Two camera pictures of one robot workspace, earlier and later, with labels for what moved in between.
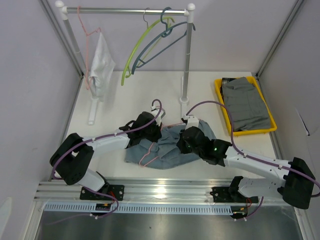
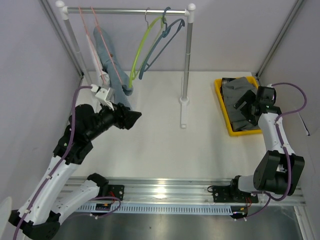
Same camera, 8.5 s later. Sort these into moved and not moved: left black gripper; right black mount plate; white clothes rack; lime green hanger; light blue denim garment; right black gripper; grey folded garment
Moved: right black gripper; lime green hanger; left black gripper; light blue denim garment
Not moved: grey folded garment; right black mount plate; white clothes rack
